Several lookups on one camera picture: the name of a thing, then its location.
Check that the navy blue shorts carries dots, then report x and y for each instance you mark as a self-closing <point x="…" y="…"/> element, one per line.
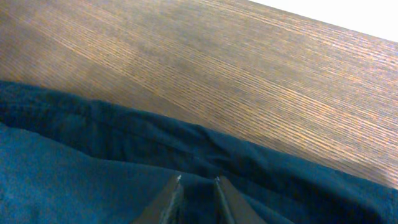
<point x="66" y="159"/>

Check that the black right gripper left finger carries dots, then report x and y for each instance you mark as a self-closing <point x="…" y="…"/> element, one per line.
<point x="166" y="208"/>

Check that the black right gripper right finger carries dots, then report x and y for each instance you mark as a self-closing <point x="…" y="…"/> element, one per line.
<point x="231" y="207"/>

